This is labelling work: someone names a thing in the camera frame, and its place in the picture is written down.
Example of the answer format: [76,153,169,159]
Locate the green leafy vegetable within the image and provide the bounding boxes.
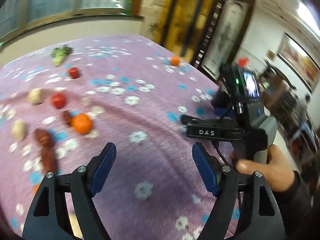
[51,45,73,67]

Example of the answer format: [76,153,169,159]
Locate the person's right forearm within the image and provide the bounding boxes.
[271,170,317,240]

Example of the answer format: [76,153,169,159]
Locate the large red date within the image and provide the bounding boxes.
[40,147,58,173]
[34,129,55,148]

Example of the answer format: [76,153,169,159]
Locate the dark framed ink painting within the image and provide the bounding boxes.
[195,0,256,80]

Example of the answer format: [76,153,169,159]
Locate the small red date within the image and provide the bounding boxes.
[62,110,73,126]

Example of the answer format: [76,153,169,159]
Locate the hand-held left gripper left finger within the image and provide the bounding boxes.
[22,142,117,240]

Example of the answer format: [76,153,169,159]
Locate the white cylindrical yam piece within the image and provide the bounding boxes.
[11,120,27,141]
[27,88,44,105]

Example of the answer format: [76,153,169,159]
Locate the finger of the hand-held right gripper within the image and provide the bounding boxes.
[180,114,241,128]

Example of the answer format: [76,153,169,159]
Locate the golden wall panel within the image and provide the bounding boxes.
[160,0,225,63]

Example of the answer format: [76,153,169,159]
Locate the cluttered dark shelf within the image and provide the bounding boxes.
[260,65,320,160]

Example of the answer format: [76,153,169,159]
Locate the large red tomato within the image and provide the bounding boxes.
[51,93,67,109]

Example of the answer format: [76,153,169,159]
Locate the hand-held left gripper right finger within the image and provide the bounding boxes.
[192,142,287,240]

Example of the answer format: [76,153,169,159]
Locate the framed landscape picture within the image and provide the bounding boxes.
[277,32,320,93]

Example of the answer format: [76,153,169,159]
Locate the person's right hand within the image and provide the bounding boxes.
[230,145,295,193]

